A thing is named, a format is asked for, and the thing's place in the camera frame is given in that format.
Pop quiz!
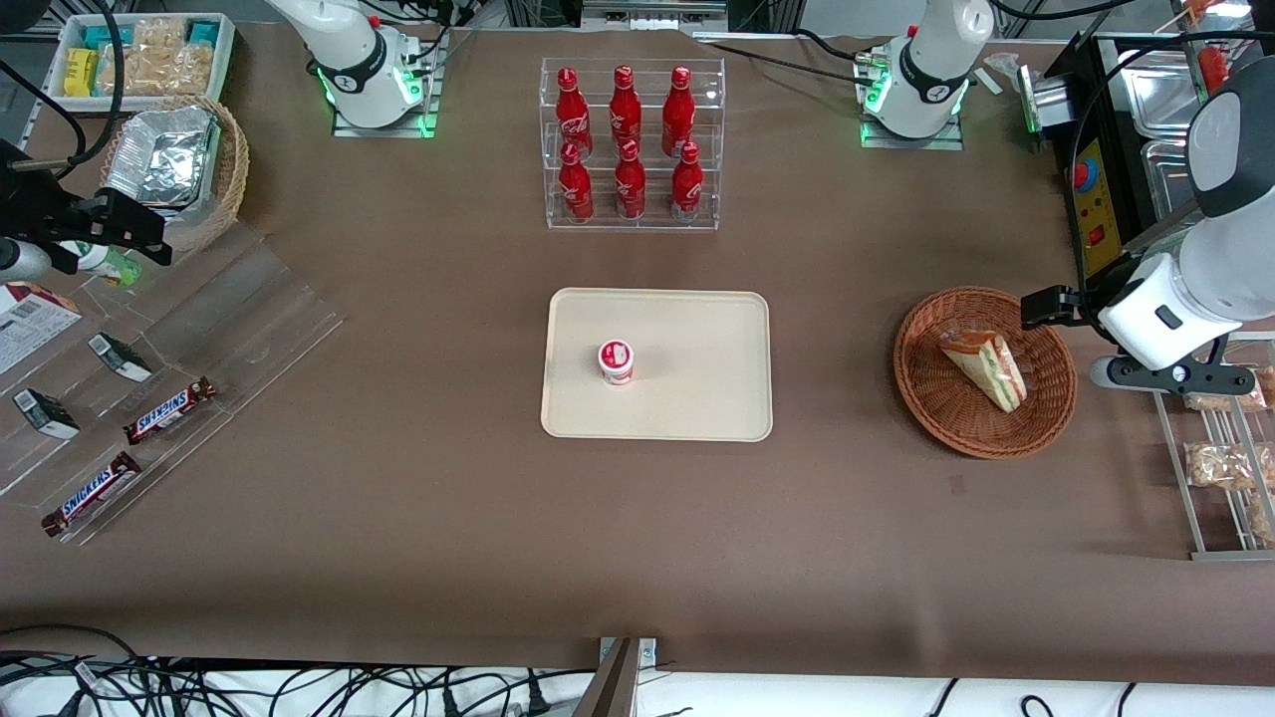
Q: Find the light tan wicker basket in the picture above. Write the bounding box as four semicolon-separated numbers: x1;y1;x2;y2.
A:
100;95;250;255

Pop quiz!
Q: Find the silver metal bracket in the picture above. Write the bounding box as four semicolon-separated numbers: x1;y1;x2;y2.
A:
600;637;658;670

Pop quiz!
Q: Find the silver foil container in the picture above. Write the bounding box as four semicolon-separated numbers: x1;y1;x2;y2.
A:
105;108;220;210

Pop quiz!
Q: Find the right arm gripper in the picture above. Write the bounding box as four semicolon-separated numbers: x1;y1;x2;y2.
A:
0;139;173;267

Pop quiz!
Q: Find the shiny metal tray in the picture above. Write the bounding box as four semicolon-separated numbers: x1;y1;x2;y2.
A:
1141;139;1206;235
1114;45;1211;140

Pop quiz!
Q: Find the beige plastic tray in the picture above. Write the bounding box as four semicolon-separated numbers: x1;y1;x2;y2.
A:
540;288;774;443

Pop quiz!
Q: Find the green white small bottle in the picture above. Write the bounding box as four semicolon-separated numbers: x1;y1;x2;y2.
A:
58;239;142;288

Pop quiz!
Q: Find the aluminium frame profile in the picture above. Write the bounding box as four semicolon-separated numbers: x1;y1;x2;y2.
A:
578;0;730;29

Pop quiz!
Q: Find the beige cracker bag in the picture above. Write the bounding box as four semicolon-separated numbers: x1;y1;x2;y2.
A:
134;18;190;51
100;45;215;98

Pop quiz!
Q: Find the small black white box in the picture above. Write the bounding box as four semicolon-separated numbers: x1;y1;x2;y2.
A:
88;333;153;383
13;388;81;440

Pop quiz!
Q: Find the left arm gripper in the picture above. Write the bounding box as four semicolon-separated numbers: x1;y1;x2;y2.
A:
1021;254;1246;369

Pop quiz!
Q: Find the red cola bottle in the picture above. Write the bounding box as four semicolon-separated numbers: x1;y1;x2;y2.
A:
661;66;695;157
558;141;596;223
614;139;647;220
554;67;595;160
670;141;704;223
609;65;643;150

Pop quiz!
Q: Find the clear acrylic display stand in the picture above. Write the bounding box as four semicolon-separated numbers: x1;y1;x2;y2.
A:
0;219;345;547

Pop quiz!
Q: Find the round brown wicker basket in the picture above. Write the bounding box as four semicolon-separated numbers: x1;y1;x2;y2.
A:
892;286;1079;460

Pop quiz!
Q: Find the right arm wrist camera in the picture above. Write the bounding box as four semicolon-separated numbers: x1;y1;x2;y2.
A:
0;237;53;283

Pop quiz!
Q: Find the Snickers chocolate bar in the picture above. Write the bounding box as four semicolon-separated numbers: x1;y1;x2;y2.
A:
123;376;217;446
41;451;142;539

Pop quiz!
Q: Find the white plastic bin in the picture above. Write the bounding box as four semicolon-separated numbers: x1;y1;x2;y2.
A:
45;12;238;113

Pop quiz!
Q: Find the white box with barcode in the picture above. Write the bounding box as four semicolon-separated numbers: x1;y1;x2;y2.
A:
0;282;83;376

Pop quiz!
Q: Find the red white yogurt cup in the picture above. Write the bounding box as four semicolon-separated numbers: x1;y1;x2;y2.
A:
598;339;637;386

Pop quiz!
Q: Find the black machine with yellow panel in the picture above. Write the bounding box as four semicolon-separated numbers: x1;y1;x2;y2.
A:
1018;30;1275;290

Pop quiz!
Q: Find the clear acrylic bottle rack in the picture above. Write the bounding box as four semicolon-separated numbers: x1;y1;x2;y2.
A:
541;57;726;232

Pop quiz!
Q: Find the clear plastic bag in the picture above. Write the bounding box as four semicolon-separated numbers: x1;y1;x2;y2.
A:
984;52;1042;101

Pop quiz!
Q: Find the triangle sandwich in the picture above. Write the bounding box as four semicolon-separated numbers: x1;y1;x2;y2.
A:
938;329;1029;414

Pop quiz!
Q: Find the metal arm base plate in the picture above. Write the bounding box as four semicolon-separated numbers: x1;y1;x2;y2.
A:
859;40;965;152
332;30;441;138

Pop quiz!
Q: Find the thick black cable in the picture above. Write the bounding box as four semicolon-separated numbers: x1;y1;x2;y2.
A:
0;60;91;165
40;0;128;185

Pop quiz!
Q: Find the silver wire rack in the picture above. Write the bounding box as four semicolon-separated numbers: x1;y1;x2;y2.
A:
1153;334;1275;562

